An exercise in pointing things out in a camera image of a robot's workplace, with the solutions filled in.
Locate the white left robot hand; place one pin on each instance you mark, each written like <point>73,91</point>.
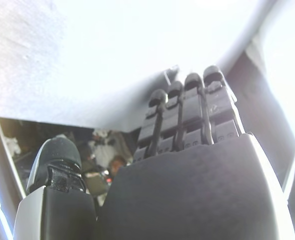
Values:
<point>187,195</point>

